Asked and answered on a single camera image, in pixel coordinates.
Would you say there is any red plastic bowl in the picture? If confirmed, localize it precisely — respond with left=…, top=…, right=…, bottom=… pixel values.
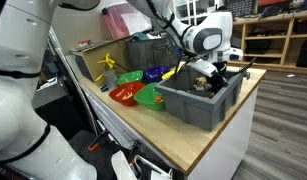
left=108, top=81, right=146, bottom=107

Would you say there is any brown plush toy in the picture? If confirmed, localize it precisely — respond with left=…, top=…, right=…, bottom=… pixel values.
left=193, top=76, right=210, bottom=93

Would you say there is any large yellow clamp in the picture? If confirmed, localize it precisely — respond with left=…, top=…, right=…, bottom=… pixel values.
left=97, top=52, right=116, bottom=71

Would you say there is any large green plastic bowl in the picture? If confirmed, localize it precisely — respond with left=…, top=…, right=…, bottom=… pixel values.
left=133, top=81, right=166, bottom=112

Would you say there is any yellow plastic bowl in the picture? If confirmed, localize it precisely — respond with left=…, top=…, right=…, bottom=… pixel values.
left=160, top=67, right=181, bottom=81

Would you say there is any wooden box with black panel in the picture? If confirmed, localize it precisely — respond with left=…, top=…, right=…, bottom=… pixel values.
left=72, top=39, right=131, bottom=83

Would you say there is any white drawer cabinet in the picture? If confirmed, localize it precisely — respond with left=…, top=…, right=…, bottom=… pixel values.
left=77, top=79, right=261, bottom=180

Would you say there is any grey fabric bin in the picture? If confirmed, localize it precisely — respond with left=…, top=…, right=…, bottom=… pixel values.
left=125, top=35, right=180, bottom=73

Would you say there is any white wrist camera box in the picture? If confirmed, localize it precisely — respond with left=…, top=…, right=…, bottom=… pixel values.
left=196, top=58, right=220, bottom=79

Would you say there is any grey plastic bucket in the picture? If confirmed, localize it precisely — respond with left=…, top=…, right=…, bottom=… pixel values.
left=154, top=64, right=251, bottom=133

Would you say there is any red translucent plastic bin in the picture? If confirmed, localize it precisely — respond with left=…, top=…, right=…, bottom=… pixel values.
left=102, top=2, right=153, bottom=41

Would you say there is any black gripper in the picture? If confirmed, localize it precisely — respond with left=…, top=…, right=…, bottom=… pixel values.
left=207, top=61, right=230, bottom=92

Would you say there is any wooden shelf unit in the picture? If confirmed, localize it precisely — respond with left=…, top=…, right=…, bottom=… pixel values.
left=232, top=9, right=307, bottom=75

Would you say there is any small yellow clamp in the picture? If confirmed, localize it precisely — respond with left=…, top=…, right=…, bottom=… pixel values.
left=95, top=73, right=106, bottom=84

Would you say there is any small green plastic bowl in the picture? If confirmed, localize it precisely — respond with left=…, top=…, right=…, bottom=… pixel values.
left=116, top=69, right=144, bottom=86

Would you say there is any black clamp with orange handle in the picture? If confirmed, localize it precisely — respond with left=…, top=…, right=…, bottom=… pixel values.
left=87, top=129, right=111, bottom=153
left=127, top=139, right=143, bottom=165

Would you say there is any blue plastic bowl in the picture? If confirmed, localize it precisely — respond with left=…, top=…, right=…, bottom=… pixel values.
left=143, top=65, right=171, bottom=84

